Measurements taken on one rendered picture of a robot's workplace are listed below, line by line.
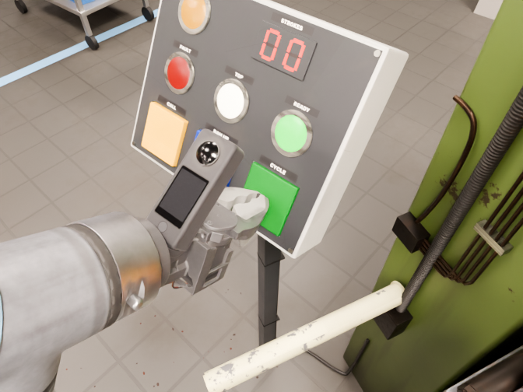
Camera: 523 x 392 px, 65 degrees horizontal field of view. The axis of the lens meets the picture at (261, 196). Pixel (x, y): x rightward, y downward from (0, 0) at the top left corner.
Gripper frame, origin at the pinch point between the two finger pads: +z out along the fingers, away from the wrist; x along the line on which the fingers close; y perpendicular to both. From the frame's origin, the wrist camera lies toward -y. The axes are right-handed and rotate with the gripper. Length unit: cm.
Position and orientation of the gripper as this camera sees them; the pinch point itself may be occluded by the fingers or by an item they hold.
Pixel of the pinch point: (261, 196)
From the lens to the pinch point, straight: 52.7
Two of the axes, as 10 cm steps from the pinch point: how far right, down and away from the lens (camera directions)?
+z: 5.5, -1.9, 8.1
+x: 7.7, 4.9, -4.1
